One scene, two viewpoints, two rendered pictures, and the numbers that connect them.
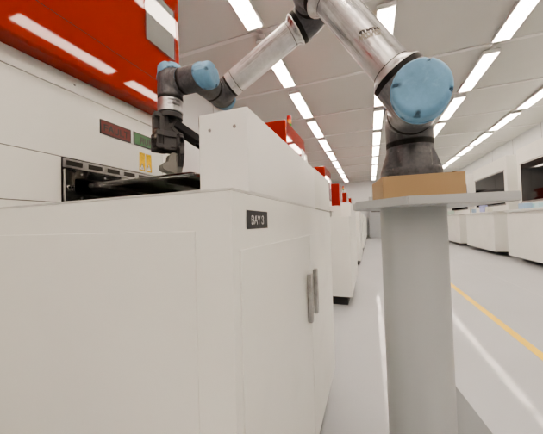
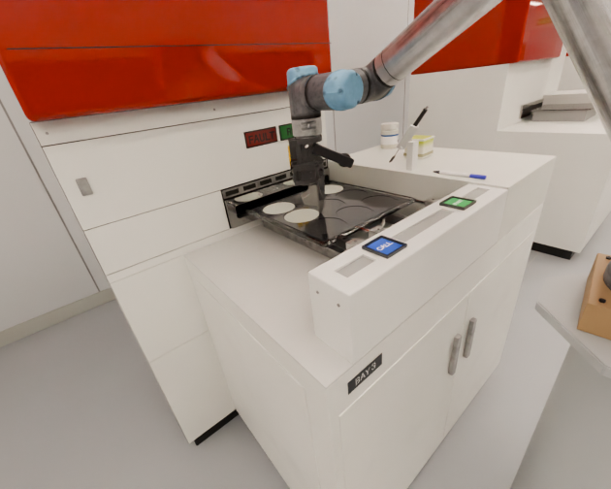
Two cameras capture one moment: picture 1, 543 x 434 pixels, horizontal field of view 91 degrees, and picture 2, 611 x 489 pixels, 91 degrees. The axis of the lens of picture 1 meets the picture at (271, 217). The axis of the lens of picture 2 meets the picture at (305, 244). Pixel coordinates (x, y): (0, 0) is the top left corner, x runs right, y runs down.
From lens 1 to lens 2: 0.48 m
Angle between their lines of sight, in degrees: 43
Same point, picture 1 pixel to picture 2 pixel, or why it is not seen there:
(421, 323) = (579, 453)
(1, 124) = (174, 186)
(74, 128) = (224, 157)
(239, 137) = (342, 317)
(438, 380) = not seen: outside the picture
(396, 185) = (609, 322)
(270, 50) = (449, 20)
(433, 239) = not seen: outside the picture
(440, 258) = not seen: outside the picture
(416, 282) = (593, 421)
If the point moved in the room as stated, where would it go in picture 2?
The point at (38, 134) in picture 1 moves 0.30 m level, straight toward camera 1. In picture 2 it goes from (199, 180) to (182, 217)
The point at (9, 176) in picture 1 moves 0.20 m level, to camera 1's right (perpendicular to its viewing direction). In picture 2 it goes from (191, 225) to (242, 234)
